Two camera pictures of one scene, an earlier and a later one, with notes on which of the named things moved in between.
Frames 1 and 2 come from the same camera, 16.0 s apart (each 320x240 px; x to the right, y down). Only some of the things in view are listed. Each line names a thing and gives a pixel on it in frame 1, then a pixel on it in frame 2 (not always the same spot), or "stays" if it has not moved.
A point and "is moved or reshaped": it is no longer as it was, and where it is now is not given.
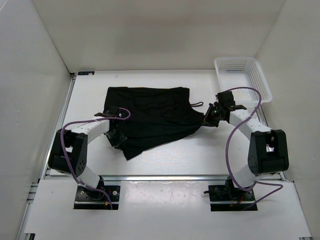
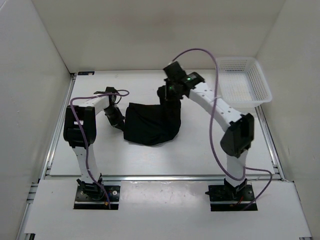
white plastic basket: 237,72 stays
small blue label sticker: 86,73 stays
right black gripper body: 213,116 -> 171,93
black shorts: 158,115 is moved or reshaped
